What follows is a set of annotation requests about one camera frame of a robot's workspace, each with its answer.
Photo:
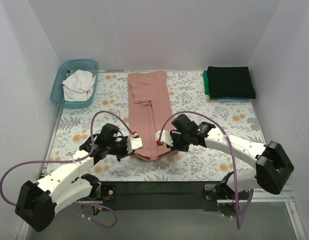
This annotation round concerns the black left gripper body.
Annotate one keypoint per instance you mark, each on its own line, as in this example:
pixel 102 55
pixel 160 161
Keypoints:
pixel 123 149

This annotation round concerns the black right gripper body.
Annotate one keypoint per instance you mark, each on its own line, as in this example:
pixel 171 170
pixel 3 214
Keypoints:
pixel 175 144

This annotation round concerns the pink t shirt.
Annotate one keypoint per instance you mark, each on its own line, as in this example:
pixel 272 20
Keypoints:
pixel 149 107

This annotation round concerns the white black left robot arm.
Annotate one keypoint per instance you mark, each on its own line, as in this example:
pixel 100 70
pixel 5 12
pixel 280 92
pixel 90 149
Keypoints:
pixel 39 202

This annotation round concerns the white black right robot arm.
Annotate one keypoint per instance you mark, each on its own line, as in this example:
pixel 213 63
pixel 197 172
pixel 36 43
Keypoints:
pixel 271 166

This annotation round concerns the floral table mat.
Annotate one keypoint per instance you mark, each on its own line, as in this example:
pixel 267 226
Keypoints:
pixel 186 93

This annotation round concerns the green folded t shirt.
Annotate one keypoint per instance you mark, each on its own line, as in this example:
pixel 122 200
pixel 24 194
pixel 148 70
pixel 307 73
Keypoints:
pixel 206 83

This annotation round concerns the blue folded t shirt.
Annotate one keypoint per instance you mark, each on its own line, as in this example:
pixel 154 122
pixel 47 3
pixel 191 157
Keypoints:
pixel 227 98

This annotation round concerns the white t shirt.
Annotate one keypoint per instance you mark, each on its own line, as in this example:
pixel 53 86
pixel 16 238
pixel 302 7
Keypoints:
pixel 79 86

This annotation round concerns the black folded t shirt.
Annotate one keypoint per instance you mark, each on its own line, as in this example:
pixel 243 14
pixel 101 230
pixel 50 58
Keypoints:
pixel 229 83

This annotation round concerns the teal plastic basket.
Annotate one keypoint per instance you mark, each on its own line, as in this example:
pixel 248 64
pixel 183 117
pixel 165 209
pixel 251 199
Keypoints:
pixel 66 69

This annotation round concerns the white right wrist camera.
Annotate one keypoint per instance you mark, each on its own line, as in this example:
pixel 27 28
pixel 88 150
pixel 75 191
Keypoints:
pixel 163 137

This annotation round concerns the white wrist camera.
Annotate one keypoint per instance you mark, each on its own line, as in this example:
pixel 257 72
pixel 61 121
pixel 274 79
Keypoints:
pixel 134 143
pixel 163 137

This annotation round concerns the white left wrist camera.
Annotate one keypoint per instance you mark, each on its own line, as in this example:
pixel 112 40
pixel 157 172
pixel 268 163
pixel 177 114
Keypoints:
pixel 134 143

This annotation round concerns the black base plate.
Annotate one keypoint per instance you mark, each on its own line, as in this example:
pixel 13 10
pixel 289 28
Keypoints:
pixel 164 195

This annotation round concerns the aluminium frame rail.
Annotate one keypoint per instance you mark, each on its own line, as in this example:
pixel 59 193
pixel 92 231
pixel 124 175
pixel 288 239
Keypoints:
pixel 268 217

